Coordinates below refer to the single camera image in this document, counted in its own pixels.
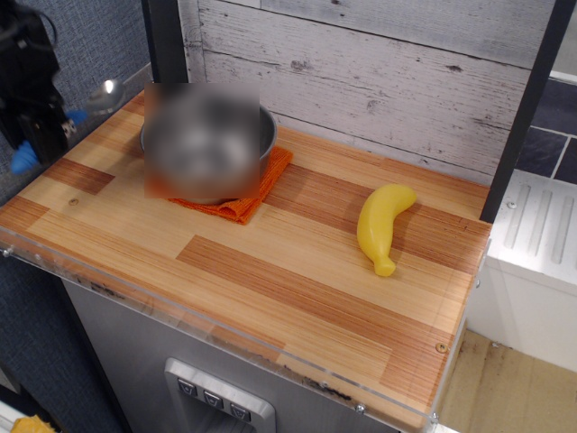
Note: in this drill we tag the black vertical post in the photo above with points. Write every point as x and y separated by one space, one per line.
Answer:
165 41
553 37

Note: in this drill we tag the silver toy fridge cabinet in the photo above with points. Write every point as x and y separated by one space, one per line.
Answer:
133 342

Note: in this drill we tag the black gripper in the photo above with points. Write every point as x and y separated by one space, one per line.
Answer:
28 66

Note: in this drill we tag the white toy sink counter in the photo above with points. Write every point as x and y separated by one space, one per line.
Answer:
525 296

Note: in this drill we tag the steel bowl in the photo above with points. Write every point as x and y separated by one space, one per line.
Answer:
205 142

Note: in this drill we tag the yellow toy banana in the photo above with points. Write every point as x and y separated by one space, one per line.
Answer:
375 226

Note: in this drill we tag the black left vertical post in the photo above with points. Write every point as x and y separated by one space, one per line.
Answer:
165 41

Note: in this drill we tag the black right vertical post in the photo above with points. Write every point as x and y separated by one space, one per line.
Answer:
553 37

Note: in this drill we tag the silver dispenser button panel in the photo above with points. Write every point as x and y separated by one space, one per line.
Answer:
205 403

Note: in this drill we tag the blue handled metal spoon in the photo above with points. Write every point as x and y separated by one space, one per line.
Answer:
104 100

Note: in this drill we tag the orange cloth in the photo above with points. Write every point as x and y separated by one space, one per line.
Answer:
241 210

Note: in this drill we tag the yellow object bottom left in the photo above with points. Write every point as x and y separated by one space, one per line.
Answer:
31 425

